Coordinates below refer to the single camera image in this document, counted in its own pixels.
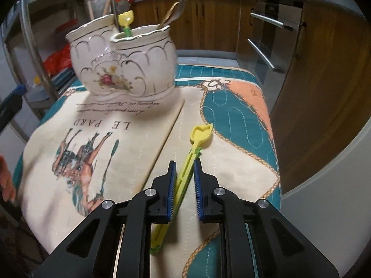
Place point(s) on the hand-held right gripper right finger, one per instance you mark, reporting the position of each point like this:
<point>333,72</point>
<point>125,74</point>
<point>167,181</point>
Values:
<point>198,191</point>

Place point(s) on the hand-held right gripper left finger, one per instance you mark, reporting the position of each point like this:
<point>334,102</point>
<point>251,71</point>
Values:
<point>172,191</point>

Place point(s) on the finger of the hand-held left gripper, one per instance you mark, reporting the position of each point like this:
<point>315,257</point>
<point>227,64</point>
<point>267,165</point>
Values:
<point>8,111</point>
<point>16,90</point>

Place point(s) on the yellow plastic training chopsticks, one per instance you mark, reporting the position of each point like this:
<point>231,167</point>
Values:
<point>200,134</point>

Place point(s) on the white floral ceramic utensil holder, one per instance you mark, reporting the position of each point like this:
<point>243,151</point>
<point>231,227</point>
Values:
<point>130,63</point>

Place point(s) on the green plastic training chopsticks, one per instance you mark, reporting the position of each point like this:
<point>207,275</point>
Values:
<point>127,31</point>

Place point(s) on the wooden chopstick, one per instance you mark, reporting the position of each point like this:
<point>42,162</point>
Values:
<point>107,2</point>
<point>90,9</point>

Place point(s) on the person's left hand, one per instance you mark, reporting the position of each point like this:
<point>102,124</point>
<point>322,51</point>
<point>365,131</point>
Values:
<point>6,179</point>

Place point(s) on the bottle with yellow cap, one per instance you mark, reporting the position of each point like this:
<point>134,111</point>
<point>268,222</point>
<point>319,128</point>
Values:
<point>35,84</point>

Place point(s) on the metal shelf rack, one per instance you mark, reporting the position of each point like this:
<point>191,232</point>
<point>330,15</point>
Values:
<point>32,49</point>

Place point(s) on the orange plastic bag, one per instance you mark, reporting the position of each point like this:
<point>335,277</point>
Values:
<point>58,60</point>

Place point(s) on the horse print beige placemat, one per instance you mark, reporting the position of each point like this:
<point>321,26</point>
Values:
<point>130,139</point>

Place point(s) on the teal quilted table cover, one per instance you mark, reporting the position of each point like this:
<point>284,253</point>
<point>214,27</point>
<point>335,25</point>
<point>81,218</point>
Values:
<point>237,115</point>

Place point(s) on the tall wooden cabinet door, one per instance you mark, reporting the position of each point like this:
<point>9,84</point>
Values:
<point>318,92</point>

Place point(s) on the wooden base cabinets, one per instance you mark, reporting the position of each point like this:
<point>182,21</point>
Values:
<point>208,26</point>

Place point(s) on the built-in steel oven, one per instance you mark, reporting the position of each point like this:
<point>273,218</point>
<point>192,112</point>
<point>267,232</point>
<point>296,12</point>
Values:
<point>272,40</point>

